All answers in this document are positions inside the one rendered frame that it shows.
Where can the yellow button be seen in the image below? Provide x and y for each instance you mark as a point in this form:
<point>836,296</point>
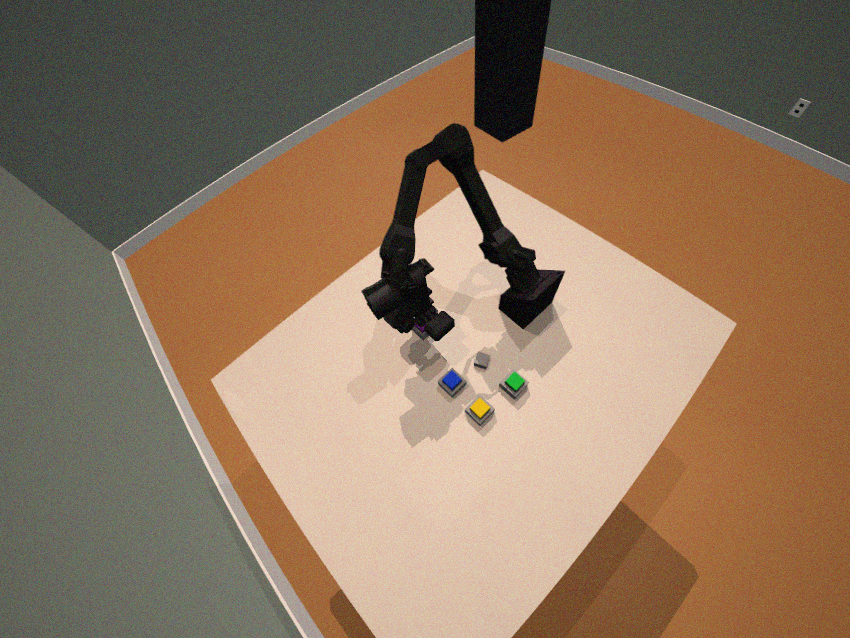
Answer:
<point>479,410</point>

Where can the green button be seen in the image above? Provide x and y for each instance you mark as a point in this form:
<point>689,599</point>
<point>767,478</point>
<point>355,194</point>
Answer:
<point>513,383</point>

